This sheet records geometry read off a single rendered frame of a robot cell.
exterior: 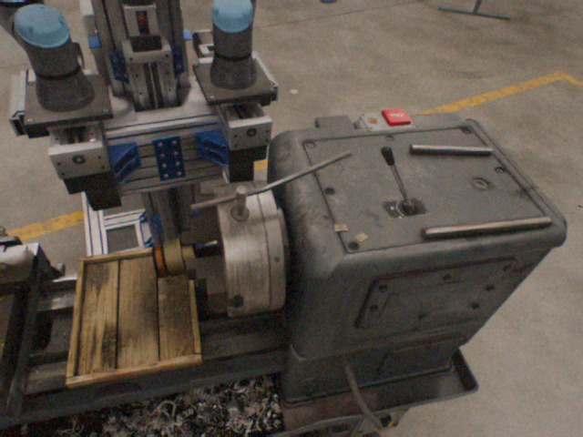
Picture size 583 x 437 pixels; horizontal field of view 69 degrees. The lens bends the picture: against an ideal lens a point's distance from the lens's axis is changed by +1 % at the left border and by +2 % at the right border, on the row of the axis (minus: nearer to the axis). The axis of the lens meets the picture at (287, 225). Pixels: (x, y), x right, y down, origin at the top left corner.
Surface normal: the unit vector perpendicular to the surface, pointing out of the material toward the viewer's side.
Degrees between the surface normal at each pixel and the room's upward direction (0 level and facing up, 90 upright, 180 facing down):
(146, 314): 0
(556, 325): 0
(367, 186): 0
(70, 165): 90
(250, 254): 43
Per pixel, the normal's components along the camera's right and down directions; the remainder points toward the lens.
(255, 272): 0.24, 0.29
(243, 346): 0.08, -0.66
